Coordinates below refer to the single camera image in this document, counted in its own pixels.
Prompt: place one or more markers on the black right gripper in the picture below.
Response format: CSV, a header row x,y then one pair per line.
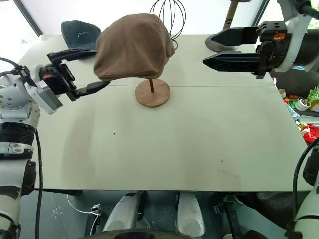
x,y
272,52

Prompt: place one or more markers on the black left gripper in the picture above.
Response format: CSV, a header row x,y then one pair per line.
x,y
61,79

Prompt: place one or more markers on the brown cap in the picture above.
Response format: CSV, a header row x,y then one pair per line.
x,y
132,47

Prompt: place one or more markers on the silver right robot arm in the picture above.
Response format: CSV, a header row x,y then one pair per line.
x,y
307,209

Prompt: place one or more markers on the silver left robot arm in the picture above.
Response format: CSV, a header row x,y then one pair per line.
x,y
12,99

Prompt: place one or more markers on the dark cap with white script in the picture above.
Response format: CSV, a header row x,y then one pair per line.
x,y
77,35

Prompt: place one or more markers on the wooden hat stand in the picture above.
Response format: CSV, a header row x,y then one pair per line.
x,y
152,95

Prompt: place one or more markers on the small beige cup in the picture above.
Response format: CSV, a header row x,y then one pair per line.
x,y
282,93

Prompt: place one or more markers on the white pot with green plant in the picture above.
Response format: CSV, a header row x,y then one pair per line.
x,y
304,103

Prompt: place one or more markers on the red toy block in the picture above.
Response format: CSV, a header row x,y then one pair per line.
x,y
311,134

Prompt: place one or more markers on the silver left robot foot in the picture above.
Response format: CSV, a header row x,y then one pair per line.
x,y
122,214

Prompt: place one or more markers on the silver robot foot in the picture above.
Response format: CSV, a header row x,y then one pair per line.
x,y
122,214
190,214

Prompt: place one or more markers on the black table clamp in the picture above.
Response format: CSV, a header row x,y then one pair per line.
x,y
228,214

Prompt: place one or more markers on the silver right robot foot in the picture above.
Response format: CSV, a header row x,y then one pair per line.
x,y
190,214

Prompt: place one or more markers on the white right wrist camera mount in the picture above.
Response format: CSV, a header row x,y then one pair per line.
x,y
295,30

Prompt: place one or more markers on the dark window frame post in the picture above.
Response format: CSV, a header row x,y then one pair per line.
x,y
30,17

